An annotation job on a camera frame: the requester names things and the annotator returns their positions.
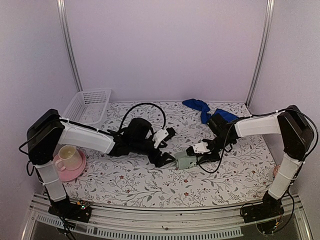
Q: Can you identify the white plastic basket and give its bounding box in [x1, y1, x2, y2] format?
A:
[62, 88, 112, 125]

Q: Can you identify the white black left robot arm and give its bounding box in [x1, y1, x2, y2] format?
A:
[18, 109, 175, 217]

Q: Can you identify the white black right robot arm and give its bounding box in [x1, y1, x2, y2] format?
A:
[186, 105, 320, 218]

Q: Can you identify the pink cup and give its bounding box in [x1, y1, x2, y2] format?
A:
[55, 145, 82, 171]

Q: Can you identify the light green towel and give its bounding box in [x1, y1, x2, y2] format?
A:
[174, 150, 197, 170]

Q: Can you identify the pink plate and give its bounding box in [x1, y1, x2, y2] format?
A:
[53, 149, 87, 182]

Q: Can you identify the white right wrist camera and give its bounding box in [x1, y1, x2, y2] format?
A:
[192, 142, 210, 154]

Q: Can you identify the aluminium frame post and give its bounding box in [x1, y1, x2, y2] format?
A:
[56, 0, 83, 92]
[245, 0, 275, 108]

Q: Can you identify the orange patterned round object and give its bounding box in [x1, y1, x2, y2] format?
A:
[272, 164, 280, 179]

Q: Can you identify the aluminium front rail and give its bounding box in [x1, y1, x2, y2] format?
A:
[21, 194, 315, 240]

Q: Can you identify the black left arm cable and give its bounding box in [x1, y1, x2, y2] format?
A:
[122, 102, 167, 133]

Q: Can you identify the right aluminium frame post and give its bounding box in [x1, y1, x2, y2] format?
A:
[245, 0, 275, 108]

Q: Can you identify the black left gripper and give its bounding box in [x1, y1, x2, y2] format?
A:
[131, 139, 176, 169]

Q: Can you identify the blue towel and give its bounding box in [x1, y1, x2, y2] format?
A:
[182, 98, 239, 124]

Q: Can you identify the left aluminium frame post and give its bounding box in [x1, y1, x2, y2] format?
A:
[56, 0, 83, 92]

